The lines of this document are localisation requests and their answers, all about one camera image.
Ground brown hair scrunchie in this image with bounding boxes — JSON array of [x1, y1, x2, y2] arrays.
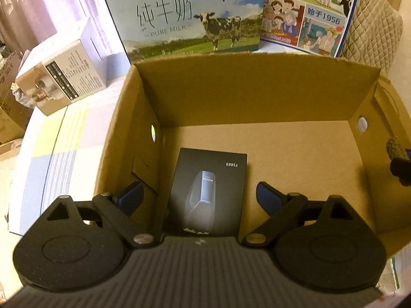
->
[[386, 138, 410, 160]]

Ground black product box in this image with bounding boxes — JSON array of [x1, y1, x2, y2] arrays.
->
[[164, 147, 247, 237]]

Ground checkered table cloth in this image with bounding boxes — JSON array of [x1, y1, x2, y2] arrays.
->
[[5, 42, 290, 237]]

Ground brown cardboard box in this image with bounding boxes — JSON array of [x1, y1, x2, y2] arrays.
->
[[94, 53, 410, 255]]

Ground cardboard boxes pile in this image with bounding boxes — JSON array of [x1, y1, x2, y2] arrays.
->
[[0, 52, 33, 145]]

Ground quilted beige chair cover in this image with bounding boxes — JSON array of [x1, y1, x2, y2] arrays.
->
[[341, 0, 403, 72]]

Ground white appliance box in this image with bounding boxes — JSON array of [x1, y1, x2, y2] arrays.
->
[[16, 17, 107, 116]]

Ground dark blue milk carton box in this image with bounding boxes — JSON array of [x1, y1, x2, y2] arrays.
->
[[260, 0, 357, 58]]

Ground light blue milk carton box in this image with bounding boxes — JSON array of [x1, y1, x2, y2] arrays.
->
[[105, 0, 264, 63]]

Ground pink curtain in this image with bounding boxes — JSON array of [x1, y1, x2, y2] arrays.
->
[[1, 0, 123, 55]]

